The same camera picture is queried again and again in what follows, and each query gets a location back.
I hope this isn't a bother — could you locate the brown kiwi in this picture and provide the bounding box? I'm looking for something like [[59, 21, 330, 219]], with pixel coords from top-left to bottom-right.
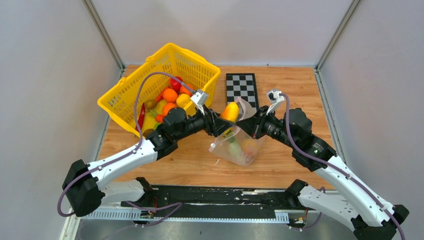
[[144, 99, 158, 111]]

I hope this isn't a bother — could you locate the orange tangerine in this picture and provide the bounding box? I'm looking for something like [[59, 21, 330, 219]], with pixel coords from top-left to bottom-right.
[[179, 85, 193, 97], [162, 88, 179, 104], [162, 102, 177, 117]]

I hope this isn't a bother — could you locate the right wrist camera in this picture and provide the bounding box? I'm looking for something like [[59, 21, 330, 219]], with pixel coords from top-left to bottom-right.
[[266, 88, 286, 115]]

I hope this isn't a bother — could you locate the black white checkerboard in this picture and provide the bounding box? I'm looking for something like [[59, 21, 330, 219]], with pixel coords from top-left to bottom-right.
[[225, 73, 259, 110]]

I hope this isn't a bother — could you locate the green vegetable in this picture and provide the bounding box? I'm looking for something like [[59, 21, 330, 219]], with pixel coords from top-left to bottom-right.
[[148, 109, 164, 130]]

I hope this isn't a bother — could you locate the yellow lemon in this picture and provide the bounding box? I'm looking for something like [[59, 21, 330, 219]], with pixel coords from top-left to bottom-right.
[[175, 93, 191, 108]]

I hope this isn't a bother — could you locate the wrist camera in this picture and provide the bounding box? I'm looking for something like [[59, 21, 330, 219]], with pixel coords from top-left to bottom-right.
[[190, 89, 209, 115], [266, 88, 286, 115]]

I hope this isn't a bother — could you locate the clear zip top bag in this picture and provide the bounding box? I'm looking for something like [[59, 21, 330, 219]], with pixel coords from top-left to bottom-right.
[[208, 96, 266, 167]]

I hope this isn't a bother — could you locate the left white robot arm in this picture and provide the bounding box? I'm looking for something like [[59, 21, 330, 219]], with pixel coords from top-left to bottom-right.
[[57, 106, 235, 217]]

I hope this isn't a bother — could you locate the orange carrot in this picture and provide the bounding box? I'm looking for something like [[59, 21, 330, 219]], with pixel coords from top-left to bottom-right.
[[155, 87, 168, 103]]

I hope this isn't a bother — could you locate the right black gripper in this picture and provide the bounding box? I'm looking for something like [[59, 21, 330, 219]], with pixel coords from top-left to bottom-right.
[[235, 105, 297, 149]]

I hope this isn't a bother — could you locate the red apple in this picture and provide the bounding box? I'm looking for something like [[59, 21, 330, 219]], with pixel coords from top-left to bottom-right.
[[169, 76, 183, 94]]

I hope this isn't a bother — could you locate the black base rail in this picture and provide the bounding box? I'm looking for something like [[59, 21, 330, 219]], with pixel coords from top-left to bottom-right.
[[99, 183, 329, 229]]

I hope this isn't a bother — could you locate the yellow plastic basket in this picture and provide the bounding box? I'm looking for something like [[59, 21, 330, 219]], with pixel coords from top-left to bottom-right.
[[97, 42, 221, 136]]

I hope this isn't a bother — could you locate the yellow orange mango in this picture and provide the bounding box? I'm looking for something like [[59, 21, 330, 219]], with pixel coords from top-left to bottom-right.
[[220, 102, 240, 123]]

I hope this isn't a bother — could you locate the red chili pepper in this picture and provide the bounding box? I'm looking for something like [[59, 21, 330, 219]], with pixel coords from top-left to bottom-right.
[[135, 103, 146, 133]]

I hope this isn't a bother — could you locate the white radish with leaves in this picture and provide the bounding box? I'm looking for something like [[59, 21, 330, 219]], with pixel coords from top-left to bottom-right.
[[227, 137, 247, 165]]

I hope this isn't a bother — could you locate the yellow peach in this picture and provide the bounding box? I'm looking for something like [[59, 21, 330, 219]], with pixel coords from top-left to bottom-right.
[[241, 138, 258, 157]]

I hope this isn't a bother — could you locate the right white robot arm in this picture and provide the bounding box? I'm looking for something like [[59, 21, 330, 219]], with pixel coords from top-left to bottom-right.
[[236, 106, 409, 240]]

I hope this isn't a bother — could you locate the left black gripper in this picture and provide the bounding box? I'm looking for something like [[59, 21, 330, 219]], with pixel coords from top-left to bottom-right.
[[174, 104, 235, 142]]

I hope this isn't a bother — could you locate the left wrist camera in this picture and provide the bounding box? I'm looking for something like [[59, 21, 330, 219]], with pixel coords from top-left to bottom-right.
[[190, 89, 209, 115]]

